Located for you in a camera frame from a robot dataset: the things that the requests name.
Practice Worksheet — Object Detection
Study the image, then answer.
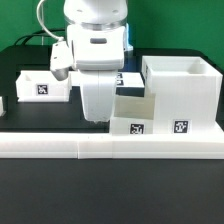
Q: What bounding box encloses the black cable on table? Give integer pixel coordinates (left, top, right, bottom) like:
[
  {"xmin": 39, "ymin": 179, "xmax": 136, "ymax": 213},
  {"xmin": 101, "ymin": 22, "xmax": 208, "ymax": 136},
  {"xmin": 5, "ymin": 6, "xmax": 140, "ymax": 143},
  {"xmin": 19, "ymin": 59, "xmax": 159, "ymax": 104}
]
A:
[{"xmin": 13, "ymin": 29, "xmax": 66, "ymax": 46}]

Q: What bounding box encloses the white rear drawer tray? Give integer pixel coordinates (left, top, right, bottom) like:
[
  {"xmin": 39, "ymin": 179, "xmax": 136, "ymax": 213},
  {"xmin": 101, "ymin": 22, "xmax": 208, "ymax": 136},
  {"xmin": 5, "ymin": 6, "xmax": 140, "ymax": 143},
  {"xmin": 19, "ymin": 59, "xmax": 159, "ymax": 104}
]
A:
[{"xmin": 16, "ymin": 70, "xmax": 72, "ymax": 102}]

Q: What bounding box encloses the white fiducial marker sheet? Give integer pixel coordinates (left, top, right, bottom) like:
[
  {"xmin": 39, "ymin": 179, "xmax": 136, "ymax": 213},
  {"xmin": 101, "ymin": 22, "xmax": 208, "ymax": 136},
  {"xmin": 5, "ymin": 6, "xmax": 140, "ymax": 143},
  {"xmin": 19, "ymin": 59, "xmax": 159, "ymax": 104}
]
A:
[{"xmin": 70, "ymin": 71, "xmax": 144, "ymax": 88}]

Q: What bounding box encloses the white drawer cabinet box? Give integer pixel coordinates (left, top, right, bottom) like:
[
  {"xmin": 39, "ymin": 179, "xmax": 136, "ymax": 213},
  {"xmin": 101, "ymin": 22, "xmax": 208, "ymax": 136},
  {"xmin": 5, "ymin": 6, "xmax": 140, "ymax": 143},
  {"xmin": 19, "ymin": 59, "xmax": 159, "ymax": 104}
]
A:
[{"xmin": 141, "ymin": 56, "xmax": 222, "ymax": 134}]

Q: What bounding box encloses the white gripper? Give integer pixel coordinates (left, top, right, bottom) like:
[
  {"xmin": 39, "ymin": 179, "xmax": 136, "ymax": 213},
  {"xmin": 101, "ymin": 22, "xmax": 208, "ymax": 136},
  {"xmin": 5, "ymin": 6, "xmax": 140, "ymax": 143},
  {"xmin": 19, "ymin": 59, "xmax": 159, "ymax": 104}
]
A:
[{"xmin": 79, "ymin": 70, "xmax": 118, "ymax": 122}]

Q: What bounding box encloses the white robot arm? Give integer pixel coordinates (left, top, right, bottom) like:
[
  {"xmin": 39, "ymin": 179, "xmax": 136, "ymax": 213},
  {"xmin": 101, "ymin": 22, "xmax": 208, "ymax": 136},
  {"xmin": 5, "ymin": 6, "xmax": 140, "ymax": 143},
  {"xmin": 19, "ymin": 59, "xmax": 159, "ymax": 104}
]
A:
[{"xmin": 64, "ymin": 0, "xmax": 128, "ymax": 122}]

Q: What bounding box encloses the white front drawer tray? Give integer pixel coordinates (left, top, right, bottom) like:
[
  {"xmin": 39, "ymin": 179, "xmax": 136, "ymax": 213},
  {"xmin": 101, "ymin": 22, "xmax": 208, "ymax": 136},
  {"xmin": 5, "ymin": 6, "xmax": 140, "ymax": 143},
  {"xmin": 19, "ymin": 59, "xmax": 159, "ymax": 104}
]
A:
[{"xmin": 109, "ymin": 95, "xmax": 155, "ymax": 135}]

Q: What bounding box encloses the white L-shaped fence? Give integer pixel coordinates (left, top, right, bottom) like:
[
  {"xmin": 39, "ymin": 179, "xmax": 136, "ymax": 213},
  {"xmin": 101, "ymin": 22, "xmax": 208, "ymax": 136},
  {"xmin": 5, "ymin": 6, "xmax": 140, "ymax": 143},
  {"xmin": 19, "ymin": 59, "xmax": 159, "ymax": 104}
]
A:
[{"xmin": 0, "ymin": 127, "xmax": 224, "ymax": 159}]

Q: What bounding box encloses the white drawer tray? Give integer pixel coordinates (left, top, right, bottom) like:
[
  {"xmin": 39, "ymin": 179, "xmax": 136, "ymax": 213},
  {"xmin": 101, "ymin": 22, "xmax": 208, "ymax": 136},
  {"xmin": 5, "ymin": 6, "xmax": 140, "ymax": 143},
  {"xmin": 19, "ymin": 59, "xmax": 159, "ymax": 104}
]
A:
[
  {"xmin": 109, "ymin": 95, "xmax": 155, "ymax": 135},
  {"xmin": 16, "ymin": 70, "xmax": 72, "ymax": 102}
]

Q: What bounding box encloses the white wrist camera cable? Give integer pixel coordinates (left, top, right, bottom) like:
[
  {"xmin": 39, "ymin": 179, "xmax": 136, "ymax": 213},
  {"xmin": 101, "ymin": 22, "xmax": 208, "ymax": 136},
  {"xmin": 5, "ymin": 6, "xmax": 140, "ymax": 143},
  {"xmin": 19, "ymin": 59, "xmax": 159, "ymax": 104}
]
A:
[{"xmin": 36, "ymin": 0, "xmax": 66, "ymax": 42}]

